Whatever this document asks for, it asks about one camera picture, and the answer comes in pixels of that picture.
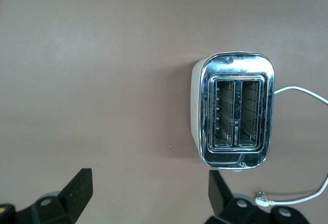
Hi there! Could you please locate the cream and chrome toaster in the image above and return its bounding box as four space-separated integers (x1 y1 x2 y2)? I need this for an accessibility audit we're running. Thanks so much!
191 52 276 172

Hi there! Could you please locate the white toaster power cord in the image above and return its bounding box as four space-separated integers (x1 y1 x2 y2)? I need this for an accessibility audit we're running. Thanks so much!
254 85 328 207

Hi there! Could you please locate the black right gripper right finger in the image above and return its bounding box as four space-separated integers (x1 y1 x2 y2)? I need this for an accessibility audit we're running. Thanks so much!
207 170 311 224

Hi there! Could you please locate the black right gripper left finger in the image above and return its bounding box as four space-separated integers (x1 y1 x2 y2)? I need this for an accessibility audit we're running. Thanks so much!
15 168 93 224

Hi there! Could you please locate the brown table cover sheet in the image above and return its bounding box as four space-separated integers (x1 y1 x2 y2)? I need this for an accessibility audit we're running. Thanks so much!
0 0 328 224

